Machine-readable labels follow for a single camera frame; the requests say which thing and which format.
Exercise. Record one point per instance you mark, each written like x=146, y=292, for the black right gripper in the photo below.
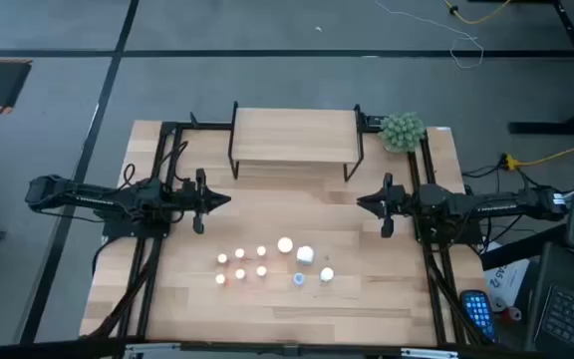
x=387, y=227

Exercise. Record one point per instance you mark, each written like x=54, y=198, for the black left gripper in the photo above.
x=200, y=219

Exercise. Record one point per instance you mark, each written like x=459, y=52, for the purple pill bottle white cap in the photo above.
x=239, y=273

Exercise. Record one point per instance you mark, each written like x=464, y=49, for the small orange pill bottle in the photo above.
x=220, y=278

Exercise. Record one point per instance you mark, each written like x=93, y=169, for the wide orange pill bottle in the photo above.
x=285, y=245

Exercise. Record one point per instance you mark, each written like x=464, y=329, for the large white bottle blue label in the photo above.
x=305, y=254

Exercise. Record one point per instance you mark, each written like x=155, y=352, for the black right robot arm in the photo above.
x=496, y=205

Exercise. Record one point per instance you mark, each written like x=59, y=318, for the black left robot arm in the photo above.
x=97, y=199

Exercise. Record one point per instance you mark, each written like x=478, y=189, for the wooden shelf black legs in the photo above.
x=294, y=134

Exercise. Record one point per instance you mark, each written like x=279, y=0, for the potted green succulent plant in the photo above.
x=401, y=132

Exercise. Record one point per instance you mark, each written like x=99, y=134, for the red can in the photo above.
x=513, y=314

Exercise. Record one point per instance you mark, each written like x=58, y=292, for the black laptop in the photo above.
x=571, y=314

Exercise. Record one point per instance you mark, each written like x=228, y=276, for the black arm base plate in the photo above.
x=117, y=230
x=469, y=234

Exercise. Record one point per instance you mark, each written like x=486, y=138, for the black desk frame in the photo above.
x=541, y=128

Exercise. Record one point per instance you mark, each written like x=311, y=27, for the black camera rig bar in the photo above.
x=68, y=349

